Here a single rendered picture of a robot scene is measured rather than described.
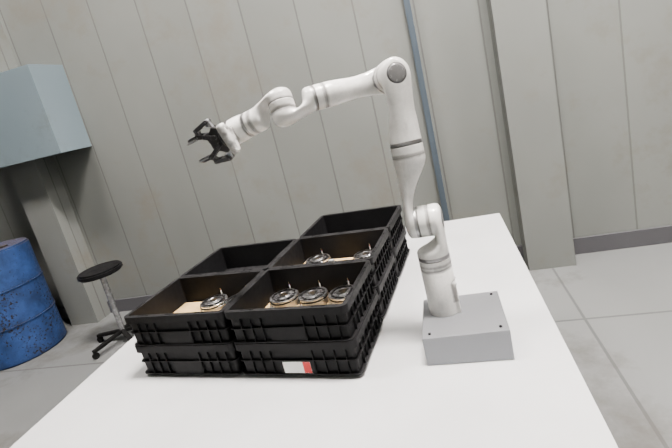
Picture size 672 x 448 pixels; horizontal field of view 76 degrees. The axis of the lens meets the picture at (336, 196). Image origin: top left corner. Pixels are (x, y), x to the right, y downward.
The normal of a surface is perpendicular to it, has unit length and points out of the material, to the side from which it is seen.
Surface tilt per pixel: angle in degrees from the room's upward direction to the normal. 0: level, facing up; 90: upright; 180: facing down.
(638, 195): 90
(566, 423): 0
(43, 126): 90
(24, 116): 90
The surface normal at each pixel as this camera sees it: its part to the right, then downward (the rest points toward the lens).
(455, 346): -0.20, 0.27
